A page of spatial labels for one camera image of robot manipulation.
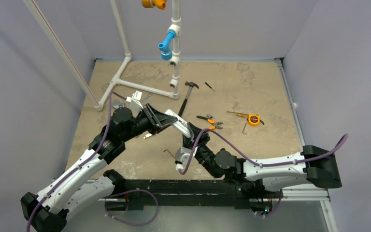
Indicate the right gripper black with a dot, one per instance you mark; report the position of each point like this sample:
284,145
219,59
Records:
197,142

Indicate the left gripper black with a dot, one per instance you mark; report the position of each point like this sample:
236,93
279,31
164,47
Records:
162,119

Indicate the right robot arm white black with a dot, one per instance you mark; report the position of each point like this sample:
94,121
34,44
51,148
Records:
313,165

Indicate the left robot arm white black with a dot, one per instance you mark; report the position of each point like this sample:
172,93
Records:
51,208

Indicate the small metal transceiver module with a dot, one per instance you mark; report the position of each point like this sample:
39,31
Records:
147,136

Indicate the orange black pliers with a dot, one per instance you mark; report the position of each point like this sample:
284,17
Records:
214,124

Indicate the red adjustable wrench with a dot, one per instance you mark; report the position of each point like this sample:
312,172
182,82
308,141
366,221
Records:
118,104

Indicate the yellow tape measure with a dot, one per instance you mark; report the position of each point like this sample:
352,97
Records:
254,120

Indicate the blue pipe fitting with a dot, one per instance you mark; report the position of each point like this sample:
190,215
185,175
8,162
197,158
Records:
164,47

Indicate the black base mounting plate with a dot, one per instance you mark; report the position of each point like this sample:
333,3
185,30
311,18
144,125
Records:
136,194

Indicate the orange pipe fitting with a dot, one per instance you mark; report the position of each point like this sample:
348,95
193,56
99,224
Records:
160,4

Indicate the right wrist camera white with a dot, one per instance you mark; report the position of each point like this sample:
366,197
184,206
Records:
182,158

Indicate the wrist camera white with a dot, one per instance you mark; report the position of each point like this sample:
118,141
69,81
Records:
134,102
182,158

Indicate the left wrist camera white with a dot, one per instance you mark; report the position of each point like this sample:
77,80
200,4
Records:
134,102

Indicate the black handled claw hammer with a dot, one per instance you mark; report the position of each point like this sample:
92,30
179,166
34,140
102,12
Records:
190,85

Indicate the white PVC pipe frame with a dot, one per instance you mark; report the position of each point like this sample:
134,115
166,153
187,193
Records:
92,18

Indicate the aluminium rail frame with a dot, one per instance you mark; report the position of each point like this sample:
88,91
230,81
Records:
310,195

